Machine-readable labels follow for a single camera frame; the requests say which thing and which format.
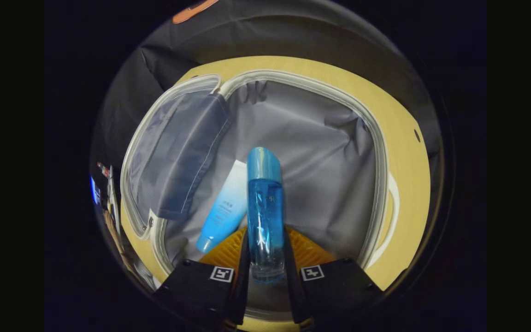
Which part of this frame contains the white suitcase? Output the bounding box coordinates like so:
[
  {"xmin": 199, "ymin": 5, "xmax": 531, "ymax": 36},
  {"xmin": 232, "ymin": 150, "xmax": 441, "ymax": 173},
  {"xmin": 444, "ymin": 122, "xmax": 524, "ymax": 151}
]
[{"xmin": 120, "ymin": 69, "xmax": 401, "ymax": 323}]

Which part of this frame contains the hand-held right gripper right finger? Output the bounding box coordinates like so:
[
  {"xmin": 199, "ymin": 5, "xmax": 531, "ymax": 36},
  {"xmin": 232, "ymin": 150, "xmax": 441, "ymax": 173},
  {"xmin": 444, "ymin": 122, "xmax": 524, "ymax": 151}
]
[{"xmin": 283, "ymin": 226, "xmax": 384, "ymax": 324}]

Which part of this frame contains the white blue skin care tube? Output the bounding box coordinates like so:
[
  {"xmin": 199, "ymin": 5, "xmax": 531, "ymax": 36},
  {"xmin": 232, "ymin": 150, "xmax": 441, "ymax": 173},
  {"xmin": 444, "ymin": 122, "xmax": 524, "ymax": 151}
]
[{"xmin": 195, "ymin": 160, "xmax": 248, "ymax": 254}]

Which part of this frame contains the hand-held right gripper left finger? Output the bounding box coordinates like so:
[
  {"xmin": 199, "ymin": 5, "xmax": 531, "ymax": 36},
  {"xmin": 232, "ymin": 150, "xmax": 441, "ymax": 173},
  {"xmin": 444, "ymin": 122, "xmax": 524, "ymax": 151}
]
[{"xmin": 154, "ymin": 226, "xmax": 251, "ymax": 326}]

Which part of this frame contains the clear blue toner bottle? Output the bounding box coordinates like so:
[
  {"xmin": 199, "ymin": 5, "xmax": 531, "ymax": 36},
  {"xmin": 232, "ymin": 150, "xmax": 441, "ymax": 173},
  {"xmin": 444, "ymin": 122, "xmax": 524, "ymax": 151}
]
[{"xmin": 246, "ymin": 147, "xmax": 287, "ymax": 284}]

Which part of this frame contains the black backdrop cloth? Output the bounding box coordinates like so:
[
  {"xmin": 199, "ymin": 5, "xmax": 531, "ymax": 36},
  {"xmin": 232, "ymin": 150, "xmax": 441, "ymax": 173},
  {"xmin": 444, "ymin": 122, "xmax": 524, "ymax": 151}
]
[{"xmin": 93, "ymin": 0, "xmax": 443, "ymax": 166}]

